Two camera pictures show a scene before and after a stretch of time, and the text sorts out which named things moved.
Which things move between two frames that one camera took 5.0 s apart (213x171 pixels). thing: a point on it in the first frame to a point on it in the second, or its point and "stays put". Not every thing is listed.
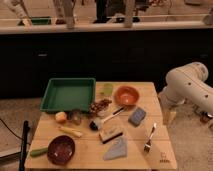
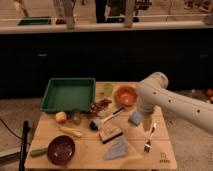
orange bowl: [126, 95] stays put
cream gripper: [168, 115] to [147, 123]
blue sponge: [137, 116] stays put
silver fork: [147, 145] stays put
